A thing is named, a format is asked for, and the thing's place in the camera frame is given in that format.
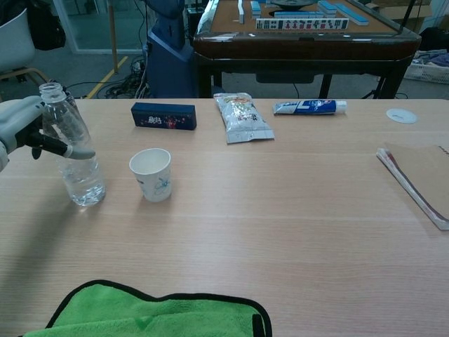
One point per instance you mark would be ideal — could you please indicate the black backpack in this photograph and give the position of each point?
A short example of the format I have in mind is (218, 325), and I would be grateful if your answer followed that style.
(45, 28)

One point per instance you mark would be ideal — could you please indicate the wooden pole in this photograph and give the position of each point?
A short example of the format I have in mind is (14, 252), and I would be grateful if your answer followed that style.
(113, 35)

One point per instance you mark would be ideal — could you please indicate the blue white toothpaste tube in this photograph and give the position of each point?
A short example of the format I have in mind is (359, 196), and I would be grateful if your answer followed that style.
(308, 107)

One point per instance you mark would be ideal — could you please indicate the transparent plastic bottle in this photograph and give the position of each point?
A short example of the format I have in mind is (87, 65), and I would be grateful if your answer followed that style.
(82, 179)

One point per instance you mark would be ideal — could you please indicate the white chair with wooden legs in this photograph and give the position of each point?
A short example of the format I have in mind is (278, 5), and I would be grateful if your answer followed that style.
(15, 42)

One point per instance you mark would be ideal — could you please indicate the white plastic basket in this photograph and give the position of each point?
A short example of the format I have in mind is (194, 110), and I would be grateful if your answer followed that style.
(426, 73)

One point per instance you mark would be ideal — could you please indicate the white paper cup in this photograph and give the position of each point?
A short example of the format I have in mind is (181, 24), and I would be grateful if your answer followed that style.
(154, 182)

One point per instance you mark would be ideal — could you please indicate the blue mahjong tile row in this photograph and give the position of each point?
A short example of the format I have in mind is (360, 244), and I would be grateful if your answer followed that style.
(328, 7)
(354, 14)
(298, 14)
(241, 10)
(256, 8)

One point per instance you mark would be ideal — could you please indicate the face-up mahjong tile row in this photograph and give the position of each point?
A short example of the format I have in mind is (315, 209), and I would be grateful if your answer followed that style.
(301, 24)

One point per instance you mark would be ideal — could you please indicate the brown spiral notebook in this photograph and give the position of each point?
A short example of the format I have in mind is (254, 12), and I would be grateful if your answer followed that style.
(424, 172)

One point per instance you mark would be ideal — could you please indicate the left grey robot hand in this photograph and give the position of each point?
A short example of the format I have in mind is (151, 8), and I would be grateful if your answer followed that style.
(19, 123)

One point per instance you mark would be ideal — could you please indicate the green microfiber cloth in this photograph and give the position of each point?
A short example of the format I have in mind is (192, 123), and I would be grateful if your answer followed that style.
(158, 316)

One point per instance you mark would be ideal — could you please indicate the blue machine base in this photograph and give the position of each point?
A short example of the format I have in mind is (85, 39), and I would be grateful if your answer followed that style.
(168, 63)

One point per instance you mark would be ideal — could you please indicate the silver snack bag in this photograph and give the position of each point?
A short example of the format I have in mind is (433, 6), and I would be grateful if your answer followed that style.
(242, 117)

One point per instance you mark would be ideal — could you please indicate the dark wooden mahjong table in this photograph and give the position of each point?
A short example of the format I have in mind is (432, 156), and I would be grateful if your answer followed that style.
(301, 47)

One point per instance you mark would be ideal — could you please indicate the dark blue rectangular box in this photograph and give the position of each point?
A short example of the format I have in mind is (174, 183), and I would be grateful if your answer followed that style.
(163, 117)

